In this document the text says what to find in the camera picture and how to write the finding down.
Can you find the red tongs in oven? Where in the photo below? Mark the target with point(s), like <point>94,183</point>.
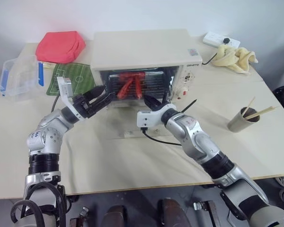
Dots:
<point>125,88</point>

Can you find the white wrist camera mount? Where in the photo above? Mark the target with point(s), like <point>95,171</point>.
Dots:
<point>65,91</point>
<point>149,117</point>

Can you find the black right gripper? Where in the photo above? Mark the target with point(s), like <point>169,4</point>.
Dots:
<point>159,107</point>

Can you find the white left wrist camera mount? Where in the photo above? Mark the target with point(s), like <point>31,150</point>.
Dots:
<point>65,91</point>

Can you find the dark metal clamp shape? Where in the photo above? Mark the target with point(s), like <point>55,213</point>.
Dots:
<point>204,212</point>
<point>80,217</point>

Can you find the white power strip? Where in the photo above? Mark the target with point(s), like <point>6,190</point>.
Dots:
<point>213,38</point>

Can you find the grey cup with chopsticks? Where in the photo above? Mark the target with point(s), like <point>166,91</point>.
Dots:
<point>239,123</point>

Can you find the bamboo skewer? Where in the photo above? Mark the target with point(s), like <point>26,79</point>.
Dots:
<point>265,111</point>
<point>250,105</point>

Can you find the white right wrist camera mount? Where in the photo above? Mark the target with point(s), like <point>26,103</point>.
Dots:
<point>149,117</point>

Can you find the green soccer field mat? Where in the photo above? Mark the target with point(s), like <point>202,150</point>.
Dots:
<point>73,75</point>

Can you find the glass toaster oven door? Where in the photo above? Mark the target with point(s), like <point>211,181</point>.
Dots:
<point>132,118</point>

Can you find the red sausage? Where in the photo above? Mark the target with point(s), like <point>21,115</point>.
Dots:
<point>138,87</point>

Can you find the yellow crumpled towel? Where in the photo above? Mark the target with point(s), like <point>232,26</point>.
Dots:
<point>234,59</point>

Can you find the cream toaster oven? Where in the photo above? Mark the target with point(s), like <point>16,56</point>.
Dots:
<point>142,49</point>

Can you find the red fabric pouch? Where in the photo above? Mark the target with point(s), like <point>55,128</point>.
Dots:
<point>59,47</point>

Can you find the black power plug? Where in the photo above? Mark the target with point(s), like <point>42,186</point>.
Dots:
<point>226,40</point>

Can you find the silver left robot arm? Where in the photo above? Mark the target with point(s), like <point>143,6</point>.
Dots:
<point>45,137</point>

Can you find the dark rounded brown shape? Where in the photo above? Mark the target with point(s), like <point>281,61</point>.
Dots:
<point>171,212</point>
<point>114,216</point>

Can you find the metal oven tray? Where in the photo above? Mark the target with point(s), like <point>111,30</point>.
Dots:
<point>156,82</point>

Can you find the thin black stick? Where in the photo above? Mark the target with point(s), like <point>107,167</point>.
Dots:
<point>189,106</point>

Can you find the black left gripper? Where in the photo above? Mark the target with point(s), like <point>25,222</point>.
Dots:
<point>86,105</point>

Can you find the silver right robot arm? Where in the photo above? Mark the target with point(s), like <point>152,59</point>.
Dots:
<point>198,142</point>

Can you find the clear plastic box blue clips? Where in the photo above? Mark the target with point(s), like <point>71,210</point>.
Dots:
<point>19,78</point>

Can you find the yellow paper note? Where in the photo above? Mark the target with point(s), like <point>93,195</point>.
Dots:
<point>48,65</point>

